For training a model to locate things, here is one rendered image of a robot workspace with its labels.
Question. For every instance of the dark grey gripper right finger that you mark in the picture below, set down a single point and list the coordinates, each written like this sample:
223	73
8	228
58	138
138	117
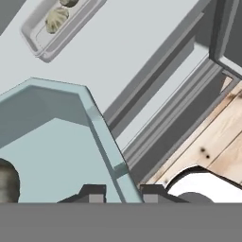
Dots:
154	190

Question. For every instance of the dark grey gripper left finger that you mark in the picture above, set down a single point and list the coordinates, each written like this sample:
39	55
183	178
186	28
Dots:
94	190

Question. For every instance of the pale blue tupperware container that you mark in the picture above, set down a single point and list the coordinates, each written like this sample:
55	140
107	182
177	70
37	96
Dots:
60	148

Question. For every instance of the white and black round object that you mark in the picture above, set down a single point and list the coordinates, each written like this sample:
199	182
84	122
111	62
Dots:
204	189

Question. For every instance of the grey cupboard door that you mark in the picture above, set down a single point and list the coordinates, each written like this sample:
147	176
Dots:
230	31
186	113

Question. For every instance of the grey-brown dumpling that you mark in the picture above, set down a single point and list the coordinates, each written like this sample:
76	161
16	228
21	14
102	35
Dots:
8	182

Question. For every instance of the white rectangular tray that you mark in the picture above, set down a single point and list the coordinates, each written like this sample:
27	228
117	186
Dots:
75	23

